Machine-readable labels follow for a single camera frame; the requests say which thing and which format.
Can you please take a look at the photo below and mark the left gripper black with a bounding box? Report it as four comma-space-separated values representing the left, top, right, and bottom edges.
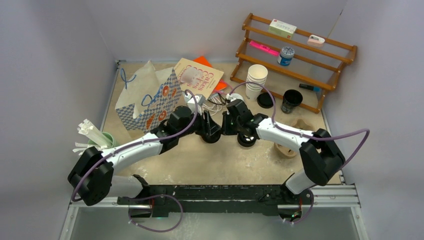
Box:
177, 108, 220, 139

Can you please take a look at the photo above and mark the checkered paper bakery bag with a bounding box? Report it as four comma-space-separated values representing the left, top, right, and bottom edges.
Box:
115, 60, 183, 133

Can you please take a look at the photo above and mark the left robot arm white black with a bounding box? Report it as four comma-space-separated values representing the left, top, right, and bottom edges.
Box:
67, 106, 221, 206

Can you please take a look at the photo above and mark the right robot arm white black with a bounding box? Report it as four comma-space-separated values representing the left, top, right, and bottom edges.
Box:
221, 99, 346, 204

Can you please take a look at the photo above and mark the stack of black lids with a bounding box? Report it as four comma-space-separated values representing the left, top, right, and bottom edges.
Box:
237, 133, 257, 148

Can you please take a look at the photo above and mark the white cup lid upper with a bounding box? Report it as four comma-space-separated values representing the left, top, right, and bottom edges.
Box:
225, 92, 245, 103

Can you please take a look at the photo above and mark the black flat lid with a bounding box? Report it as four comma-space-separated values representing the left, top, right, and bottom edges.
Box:
256, 92, 275, 109

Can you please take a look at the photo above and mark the cakes recipe book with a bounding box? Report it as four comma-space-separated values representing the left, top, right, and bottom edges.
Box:
173, 58, 211, 98

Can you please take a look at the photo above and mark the stack of white paper cups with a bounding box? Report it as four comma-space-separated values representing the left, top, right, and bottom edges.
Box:
245, 64, 268, 101

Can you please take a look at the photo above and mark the black paper cup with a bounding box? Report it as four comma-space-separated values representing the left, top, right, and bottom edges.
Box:
281, 89, 303, 114

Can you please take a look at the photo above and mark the black blue marker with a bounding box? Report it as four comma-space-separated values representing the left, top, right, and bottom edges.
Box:
298, 83, 321, 92

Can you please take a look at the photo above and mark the pink highlighter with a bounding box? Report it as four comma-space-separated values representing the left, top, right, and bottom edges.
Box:
249, 40, 280, 57

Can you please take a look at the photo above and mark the blue white jar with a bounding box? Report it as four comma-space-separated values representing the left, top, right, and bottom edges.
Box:
277, 46, 295, 67

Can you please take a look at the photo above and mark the wooden shelf rack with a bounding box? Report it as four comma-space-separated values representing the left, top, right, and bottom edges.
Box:
229, 13, 358, 114

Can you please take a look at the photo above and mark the green cup holder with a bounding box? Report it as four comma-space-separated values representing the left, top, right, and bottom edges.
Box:
87, 132, 118, 149

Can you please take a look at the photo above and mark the white green box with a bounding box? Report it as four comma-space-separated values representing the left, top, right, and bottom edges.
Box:
267, 19, 297, 40

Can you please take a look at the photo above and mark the pink white tape dispenser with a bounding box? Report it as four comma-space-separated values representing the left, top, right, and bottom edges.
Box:
307, 34, 326, 48

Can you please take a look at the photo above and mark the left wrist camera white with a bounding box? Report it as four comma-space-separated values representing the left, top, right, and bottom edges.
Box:
184, 93, 206, 115

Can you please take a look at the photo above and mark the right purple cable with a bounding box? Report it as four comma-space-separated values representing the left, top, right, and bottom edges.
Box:
228, 81, 371, 226

